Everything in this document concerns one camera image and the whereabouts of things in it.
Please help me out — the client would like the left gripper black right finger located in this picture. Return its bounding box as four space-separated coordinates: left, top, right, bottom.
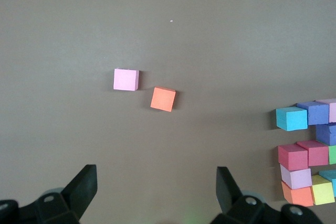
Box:
211 166 323 224

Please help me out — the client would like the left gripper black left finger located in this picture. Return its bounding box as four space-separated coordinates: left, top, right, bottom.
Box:
0 164 98 224

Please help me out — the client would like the orange foam cube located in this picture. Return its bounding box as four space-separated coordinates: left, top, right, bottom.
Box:
281 180 314 207
150 86 177 113

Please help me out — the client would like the red foam cube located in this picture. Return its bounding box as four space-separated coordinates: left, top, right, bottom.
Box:
296 140 330 167
278 144 309 172

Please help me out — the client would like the yellow foam cube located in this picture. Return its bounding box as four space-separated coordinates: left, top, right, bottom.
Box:
311 174 336 206

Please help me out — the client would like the blue foam cube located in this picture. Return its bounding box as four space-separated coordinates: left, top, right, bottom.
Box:
275 106 309 132
318 169 336 196

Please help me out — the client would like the purple foam cube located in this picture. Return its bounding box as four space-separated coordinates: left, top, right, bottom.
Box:
296 101 330 126
315 122 336 146

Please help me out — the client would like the paper table cover sheet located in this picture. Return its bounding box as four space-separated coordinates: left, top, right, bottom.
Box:
0 0 336 224

